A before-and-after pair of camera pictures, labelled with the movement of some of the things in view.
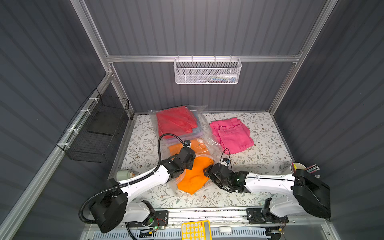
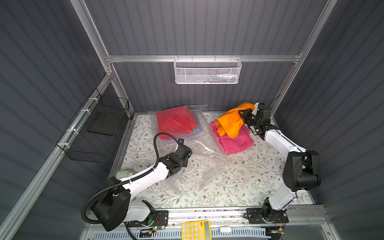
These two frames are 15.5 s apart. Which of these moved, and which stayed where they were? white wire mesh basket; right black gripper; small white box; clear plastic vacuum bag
Moved: right black gripper
Stayed: small white box; clear plastic vacuum bag; white wire mesh basket
